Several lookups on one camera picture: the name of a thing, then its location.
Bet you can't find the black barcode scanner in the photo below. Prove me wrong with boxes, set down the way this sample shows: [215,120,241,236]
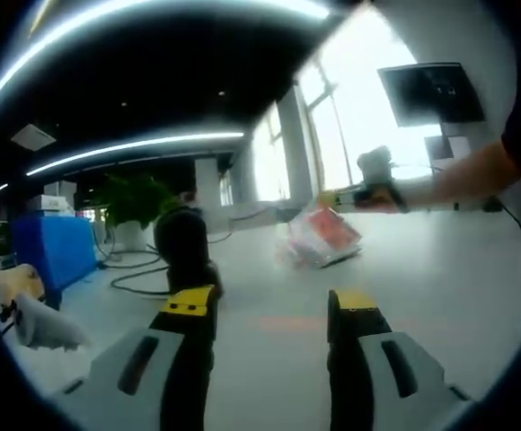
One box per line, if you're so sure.
[154,189,225,307]

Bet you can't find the large window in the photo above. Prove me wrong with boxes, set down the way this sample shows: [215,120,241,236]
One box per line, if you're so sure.
[251,6,445,207]

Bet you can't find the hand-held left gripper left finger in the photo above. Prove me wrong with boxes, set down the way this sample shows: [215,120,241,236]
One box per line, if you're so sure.
[50,284,220,431]

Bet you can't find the ceiling air vent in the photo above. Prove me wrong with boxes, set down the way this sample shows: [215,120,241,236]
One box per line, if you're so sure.
[10,122,58,153]

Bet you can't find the cardboard box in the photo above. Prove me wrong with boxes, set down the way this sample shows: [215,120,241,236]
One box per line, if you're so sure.
[0,263,49,303]

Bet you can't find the black scanner cable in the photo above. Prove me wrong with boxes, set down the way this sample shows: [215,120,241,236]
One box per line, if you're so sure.
[98,242,172,297]

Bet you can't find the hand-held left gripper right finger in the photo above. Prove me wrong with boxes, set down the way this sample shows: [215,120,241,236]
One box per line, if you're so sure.
[325,289,473,431]

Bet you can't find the blue plastic crate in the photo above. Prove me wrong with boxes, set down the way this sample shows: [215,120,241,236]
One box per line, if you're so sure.
[10,215,99,312]

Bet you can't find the white table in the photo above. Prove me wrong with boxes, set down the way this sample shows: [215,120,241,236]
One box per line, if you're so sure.
[0,204,521,431]

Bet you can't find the colourful sheet goods packet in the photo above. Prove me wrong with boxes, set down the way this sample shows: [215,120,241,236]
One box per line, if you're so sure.
[275,206,364,271]

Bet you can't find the long ceiling light strip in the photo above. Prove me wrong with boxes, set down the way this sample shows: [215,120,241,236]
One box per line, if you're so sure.
[25,131,246,177]
[0,0,331,125]

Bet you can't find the white boxes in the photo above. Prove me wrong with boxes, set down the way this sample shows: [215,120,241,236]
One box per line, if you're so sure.
[28,194,76,220]

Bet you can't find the potted green plant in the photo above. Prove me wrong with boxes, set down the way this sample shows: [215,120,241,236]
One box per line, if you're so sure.
[93,173,177,253]

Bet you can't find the black wall-mounted monitor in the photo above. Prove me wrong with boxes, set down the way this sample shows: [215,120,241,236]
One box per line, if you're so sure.
[375,61,487,130]

